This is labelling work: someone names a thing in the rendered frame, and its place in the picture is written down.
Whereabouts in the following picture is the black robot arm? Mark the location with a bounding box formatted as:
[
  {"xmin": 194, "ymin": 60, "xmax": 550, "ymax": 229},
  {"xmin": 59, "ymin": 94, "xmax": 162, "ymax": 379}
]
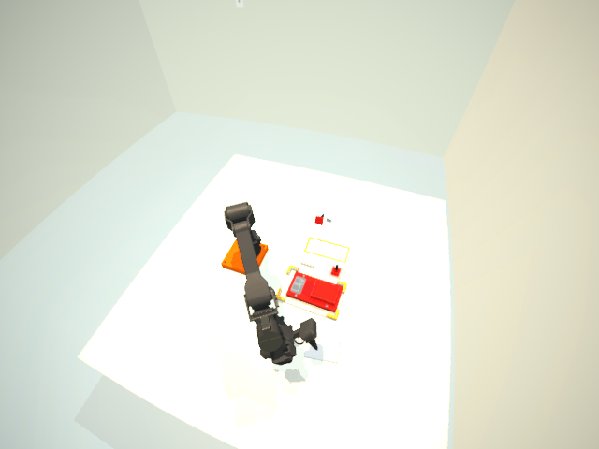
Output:
[{"xmin": 224, "ymin": 201, "xmax": 297, "ymax": 366}]

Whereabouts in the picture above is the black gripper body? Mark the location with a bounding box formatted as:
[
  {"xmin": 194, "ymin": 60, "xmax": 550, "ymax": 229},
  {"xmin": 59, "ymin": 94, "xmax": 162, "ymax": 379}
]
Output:
[{"xmin": 259, "ymin": 316, "xmax": 317, "ymax": 360}]

